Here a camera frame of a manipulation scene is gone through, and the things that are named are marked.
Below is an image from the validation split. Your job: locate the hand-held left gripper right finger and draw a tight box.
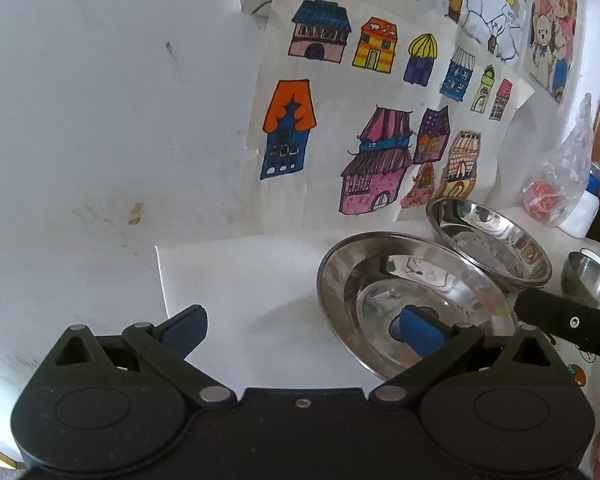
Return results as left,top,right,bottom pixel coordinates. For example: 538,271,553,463
369,304,557,406

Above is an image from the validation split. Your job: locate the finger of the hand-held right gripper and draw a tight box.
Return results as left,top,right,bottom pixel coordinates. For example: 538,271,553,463
512,287,600,366

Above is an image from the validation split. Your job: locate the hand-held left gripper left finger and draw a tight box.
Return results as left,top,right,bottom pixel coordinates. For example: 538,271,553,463
51,304,233,407

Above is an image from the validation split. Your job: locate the steel bowl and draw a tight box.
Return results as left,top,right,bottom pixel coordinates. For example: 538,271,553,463
560,251,600,314

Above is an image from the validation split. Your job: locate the large steel plate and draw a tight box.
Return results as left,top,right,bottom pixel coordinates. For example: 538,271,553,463
316,231,523,381

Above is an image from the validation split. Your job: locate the small steel plate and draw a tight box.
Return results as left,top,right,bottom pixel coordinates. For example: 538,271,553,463
425,197,554,293

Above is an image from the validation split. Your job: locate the white printed tablecloth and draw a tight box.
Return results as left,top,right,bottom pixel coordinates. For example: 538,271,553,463
155,206,600,413

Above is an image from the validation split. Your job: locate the white plastic bottle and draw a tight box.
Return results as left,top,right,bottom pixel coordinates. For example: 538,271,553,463
560,162,600,239

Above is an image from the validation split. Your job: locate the red patterned packet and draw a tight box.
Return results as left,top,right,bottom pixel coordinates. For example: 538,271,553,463
524,181,561,220

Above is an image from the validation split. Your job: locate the clear plastic bag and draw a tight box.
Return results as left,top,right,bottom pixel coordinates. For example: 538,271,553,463
522,94,595,228

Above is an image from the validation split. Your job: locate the coloured houses drawing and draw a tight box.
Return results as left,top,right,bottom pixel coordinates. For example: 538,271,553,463
245,0,536,223

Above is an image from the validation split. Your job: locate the cartoon figure drawing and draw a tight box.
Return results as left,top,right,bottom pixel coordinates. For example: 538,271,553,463
524,0,581,104

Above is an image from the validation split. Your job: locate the cartoon scene drawing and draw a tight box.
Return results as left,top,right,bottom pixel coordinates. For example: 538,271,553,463
350,0,535,63

